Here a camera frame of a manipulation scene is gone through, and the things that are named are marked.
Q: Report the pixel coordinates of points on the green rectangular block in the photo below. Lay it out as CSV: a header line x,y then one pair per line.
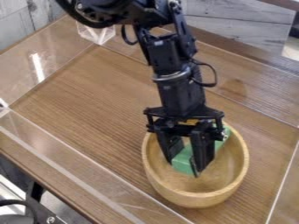
x,y
184,163

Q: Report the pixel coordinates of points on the brown wooden bowl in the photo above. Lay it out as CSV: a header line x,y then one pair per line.
x,y
217,183

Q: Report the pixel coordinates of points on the clear acrylic corner bracket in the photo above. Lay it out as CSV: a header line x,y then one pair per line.
x,y
98,36

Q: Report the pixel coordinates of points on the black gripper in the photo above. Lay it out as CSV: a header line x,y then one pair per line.
x,y
185,116

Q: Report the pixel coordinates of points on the black table leg bracket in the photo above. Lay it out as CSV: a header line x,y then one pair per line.
x,y
45,215

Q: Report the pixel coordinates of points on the clear acrylic front wall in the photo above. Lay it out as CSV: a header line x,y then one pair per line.
x,y
82,182

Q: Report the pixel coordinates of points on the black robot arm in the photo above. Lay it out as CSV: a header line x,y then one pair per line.
x,y
153,24

